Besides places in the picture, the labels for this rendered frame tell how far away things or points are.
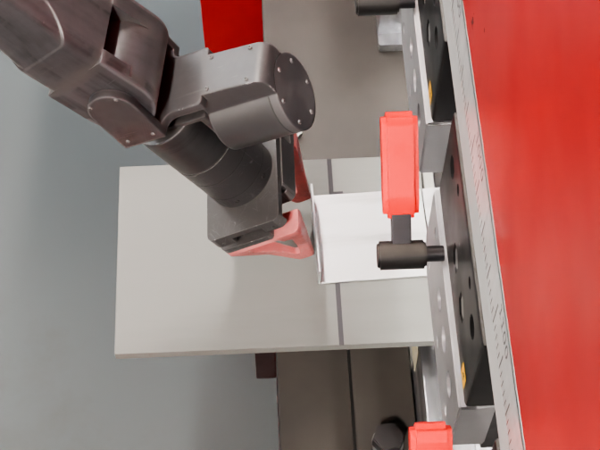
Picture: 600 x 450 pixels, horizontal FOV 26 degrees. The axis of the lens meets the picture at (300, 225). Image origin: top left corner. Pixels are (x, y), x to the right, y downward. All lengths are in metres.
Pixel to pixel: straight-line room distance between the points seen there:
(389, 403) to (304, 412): 0.08
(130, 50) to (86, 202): 1.43
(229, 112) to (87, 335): 1.31
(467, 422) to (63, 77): 0.35
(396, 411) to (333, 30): 0.44
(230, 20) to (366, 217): 1.12
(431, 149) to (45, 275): 1.44
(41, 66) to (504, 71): 0.37
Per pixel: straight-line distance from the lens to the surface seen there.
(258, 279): 1.08
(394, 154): 0.79
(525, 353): 0.58
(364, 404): 1.14
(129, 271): 1.10
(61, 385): 2.16
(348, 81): 1.35
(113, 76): 0.87
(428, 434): 0.69
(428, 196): 1.13
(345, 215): 1.11
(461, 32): 0.73
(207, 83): 0.91
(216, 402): 2.12
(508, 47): 0.60
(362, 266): 1.09
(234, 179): 0.98
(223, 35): 2.22
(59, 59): 0.87
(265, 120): 0.90
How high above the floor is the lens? 1.96
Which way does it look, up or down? 60 degrees down
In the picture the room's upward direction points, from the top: straight up
